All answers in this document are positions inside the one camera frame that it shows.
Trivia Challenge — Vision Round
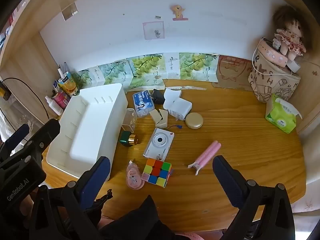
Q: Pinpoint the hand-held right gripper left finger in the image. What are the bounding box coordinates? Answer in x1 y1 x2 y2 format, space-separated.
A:
29 156 112 240

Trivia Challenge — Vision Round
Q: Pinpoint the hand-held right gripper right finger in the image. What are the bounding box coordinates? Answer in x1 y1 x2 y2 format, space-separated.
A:
212 155 295 240

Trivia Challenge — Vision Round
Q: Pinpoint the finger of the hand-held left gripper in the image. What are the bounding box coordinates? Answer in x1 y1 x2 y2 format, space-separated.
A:
0 124 30 160
10 119 61 165

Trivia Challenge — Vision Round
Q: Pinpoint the pink folding comb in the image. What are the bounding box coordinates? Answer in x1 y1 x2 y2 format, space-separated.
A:
188 140 222 176

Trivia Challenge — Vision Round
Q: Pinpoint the pink correction tape dispenser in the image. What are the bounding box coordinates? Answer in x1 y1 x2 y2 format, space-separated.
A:
126 160 145 189

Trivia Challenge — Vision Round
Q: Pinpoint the white plastic storage bin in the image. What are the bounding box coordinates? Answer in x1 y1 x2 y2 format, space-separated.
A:
46 83 129 182

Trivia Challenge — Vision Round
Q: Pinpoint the multicoloured puzzle cube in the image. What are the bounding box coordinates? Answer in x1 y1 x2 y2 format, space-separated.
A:
141 158 173 188

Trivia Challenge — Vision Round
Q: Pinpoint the round gold compact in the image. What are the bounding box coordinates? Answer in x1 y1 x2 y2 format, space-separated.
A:
185 112 204 130

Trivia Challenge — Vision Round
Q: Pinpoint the white compact camera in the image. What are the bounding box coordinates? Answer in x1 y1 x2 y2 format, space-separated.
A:
143 124 184 162

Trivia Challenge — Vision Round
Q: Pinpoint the white lace curtain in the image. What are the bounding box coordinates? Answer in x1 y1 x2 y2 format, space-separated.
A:
0 97 48 140

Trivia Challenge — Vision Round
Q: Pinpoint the white spray bottle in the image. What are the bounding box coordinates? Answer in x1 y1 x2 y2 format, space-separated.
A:
45 95 64 116

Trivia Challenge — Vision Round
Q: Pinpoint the black cloth with zipper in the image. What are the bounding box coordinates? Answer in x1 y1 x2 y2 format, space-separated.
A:
82 189 190 240

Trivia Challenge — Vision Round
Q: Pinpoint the pink blanket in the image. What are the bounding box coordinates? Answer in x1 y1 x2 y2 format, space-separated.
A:
175 231 208 240

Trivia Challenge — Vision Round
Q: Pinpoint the wooden side panel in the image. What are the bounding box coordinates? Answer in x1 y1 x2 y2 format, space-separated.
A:
0 31 63 120

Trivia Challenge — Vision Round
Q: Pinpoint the white power adapter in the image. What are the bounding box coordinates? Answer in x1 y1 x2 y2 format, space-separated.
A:
168 97 192 121

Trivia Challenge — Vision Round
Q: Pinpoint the green tissue pack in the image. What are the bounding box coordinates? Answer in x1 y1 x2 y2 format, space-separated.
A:
265 94 303 134

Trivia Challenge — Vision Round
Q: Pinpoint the blue tissue pack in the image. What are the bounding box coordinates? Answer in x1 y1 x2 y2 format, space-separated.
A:
132 89 156 118

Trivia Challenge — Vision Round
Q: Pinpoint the light floral cloth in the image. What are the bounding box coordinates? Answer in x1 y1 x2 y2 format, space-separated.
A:
291 175 320 215

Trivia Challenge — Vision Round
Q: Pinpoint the grape print paper sheet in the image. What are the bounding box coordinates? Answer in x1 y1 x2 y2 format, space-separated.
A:
126 53 180 90
77 59 130 88
179 52 220 82

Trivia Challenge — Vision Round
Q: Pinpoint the black charger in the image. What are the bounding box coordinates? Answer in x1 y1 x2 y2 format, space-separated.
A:
149 89 165 105

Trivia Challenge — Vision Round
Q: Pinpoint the small white box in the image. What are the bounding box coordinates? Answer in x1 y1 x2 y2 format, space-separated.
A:
163 88 182 105

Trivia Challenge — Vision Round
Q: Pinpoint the brown cardboard with drawing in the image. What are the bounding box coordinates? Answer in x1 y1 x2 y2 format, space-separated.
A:
212 55 253 90

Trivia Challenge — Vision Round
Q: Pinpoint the printed canvas bag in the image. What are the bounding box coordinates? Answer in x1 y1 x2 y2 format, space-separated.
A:
248 55 301 103

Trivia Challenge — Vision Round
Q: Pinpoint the white square box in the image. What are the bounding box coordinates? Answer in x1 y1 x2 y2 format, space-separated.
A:
285 59 300 73

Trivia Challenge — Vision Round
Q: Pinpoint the pink round box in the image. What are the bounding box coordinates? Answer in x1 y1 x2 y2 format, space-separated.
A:
257 38 289 68

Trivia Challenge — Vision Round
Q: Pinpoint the rag doll with brown hair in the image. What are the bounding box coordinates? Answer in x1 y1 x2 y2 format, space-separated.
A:
272 5 312 61

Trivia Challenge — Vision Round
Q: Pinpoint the black cable with plug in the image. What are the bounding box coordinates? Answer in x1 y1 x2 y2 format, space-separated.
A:
0 77 50 119

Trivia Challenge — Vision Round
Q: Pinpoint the clear acrylic wall holder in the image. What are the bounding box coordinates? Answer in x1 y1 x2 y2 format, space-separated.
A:
61 2 78 20

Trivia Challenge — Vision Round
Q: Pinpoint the white cord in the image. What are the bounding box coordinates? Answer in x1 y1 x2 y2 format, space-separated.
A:
252 38 293 76

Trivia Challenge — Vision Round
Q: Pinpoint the pink square wall sticker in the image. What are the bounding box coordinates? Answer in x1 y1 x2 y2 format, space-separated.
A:
142 21 165 40

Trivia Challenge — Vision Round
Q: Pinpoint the bear wall sticker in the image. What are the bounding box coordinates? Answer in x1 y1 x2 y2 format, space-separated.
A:
171 4 188 21

